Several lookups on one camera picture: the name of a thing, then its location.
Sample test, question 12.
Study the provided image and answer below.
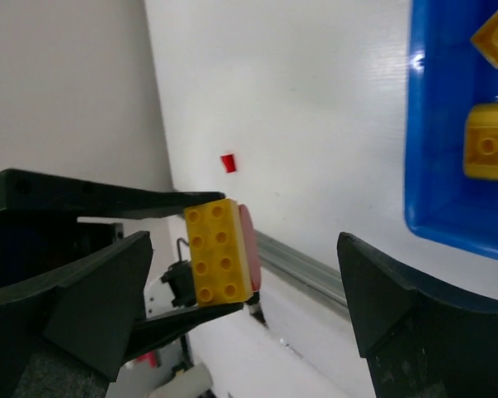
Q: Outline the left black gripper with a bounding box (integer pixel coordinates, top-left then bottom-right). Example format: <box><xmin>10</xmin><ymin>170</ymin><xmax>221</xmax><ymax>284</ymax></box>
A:
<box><xmin>0</xmin><ymin>168</ymin><xmax>226</xmax><ymax>288</ymax></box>

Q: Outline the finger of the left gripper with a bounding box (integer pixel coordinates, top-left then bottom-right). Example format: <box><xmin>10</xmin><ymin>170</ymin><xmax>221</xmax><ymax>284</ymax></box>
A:
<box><xmin>124</xmin><ymin>303</ymin><xmax>244</xmax><ymax>363</ymax></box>

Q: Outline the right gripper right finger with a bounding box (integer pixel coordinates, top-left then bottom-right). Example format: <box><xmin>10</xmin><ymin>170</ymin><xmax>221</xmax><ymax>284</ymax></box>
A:
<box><xmin>337</xmin><ymin>232</ymin><xmax>498</xmax><ymax>397</ymax></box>

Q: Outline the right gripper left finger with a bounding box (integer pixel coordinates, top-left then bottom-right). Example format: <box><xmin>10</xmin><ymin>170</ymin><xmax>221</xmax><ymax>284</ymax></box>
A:
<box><xmin>0</xmin><ymin>231</ymin><xmax>153</xmax><ymax>397</ymax></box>

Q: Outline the red yellow flower lego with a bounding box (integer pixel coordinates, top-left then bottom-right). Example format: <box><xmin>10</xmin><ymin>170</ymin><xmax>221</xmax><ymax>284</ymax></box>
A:
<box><xmin>238</xmin><ymin>204</ymin><xmax>261</xmax><ymax>292</ymax></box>

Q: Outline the small red slope lego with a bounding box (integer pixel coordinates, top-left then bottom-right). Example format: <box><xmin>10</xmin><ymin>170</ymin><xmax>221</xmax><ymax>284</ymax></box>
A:
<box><xmin>220</xmin><ymin>153</ymin><xmax>237</xmax><ymax>173</ymax></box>

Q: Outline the yellow lego plate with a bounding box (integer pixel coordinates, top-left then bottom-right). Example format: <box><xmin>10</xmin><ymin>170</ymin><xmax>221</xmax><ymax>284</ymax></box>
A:
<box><xmin>463</xmin><ymin>103</ymin><xmax>498</xmax><ymax>181</ymax></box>

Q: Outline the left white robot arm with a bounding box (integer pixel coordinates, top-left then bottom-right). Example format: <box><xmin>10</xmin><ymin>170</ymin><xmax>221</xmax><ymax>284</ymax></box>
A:
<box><xmin>0</xmin><ymin>168</ymin><xmax>240</xmax><ymax>397</ymax></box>

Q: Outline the blue plastic sorting bin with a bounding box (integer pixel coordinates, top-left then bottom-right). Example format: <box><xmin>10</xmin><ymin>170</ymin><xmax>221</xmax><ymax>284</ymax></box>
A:
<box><xmin>403</xmin><ymin>1</ymin><xmax>498</xmax><ymax>260</ymax></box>

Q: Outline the aluminium rail frame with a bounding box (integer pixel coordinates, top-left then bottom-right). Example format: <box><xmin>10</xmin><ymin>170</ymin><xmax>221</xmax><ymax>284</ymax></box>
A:
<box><xmin>256</xmin><ymin>231</ymin><xmax>350</xmax><ymax>322</ymax></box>

